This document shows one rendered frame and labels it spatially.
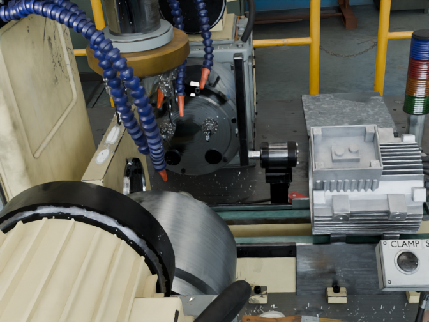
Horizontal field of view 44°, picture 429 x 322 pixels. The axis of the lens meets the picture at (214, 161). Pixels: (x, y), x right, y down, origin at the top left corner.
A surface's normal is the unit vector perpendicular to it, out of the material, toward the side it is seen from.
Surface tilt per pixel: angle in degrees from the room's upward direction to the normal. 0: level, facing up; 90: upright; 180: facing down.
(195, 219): 36
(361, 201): 23
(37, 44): 90
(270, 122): 0
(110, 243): 41
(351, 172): 113
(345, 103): 0
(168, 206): 13
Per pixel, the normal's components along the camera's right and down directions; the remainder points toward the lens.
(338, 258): -0.07, 0.52
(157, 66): 0.47, 0.42
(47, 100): 0.99, -0.04
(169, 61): 0.68, 0.33
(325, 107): -0.08, -0.86
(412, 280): -0.11, -0.37
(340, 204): -0.13, -0.58
